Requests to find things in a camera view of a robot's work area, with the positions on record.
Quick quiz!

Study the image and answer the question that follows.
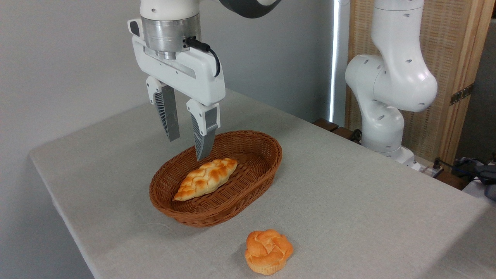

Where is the brown oval wicker basket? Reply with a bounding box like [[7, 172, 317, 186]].
[[149, 130, 283, 228]]

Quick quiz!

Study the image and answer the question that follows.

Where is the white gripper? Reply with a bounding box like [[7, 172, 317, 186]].
[[127, 18, 226, 162]]

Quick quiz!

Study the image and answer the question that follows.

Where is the silver metal wrist flange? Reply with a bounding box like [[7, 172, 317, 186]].
[[141, 15, 202, 60]]

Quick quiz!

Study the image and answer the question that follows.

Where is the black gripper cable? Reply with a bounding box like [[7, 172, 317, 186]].
[[185, 37, 221, 77]]

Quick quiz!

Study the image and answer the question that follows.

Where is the long braided bread loaf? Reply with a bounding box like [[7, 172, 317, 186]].
[[174, 158, 238, 202]]

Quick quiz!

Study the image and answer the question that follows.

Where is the blue grey bundled object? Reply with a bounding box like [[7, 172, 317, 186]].
[[453, 157, 496, 201]]

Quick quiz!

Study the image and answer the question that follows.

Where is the metal screen hinge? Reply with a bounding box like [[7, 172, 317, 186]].
[[449, 83, 474, 106]]

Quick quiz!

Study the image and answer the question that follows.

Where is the black plug with blue cable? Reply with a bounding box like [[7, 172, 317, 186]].
[[431, 157, 465, 173]]

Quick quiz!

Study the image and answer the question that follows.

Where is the grey tablecloth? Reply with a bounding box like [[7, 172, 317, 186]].
[[29, 86, 496, 279]]

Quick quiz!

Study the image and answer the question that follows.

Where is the round knotted orange bread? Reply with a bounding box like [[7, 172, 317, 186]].
[[245, 229, 294, 276]]

